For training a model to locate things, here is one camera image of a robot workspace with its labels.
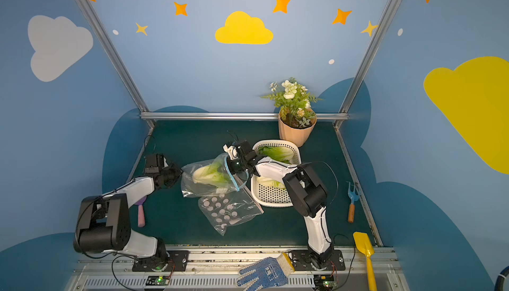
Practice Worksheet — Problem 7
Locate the pink-zip dotted zip-top bag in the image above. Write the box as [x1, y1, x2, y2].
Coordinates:
[198, 188, 264, 236]

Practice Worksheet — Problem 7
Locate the blue dotted work glove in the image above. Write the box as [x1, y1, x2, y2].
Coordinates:
[236, 253, 295, 291]

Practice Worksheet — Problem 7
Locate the yellow plastic shovel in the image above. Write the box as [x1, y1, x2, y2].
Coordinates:
[353, 231, 377, 291]

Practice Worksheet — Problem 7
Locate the blue-zip bag with cabbages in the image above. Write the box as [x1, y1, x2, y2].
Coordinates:
[181, 153, 248, 198]

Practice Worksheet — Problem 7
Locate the aluminium frame back rail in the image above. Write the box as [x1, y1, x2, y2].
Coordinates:
[140, 111, 349, 122]

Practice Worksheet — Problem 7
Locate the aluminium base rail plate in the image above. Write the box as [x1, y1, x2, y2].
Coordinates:
[71, 245, 410, 291]

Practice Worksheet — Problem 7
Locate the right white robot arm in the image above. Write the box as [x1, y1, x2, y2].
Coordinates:
[223, 140, 334, 268]

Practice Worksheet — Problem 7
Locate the white perforated plastic basket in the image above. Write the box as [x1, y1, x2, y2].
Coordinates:
[251, 140, 302, 208]

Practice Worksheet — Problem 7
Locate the potted artificial flower plant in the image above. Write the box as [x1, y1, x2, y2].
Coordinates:
[262, 78, 320, 147]

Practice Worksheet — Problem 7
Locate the blue garden fork wooden handle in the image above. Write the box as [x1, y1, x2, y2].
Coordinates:
[347, 182, 359, 223]

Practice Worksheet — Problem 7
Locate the green chinese cabbage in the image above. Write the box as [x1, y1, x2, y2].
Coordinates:
[258, 146, 294, 164]
[257, 177, 286, 189]
[192, 162, 231, 188]

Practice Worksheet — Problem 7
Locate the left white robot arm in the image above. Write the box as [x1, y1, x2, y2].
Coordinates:
[73, 153, 182, 270]

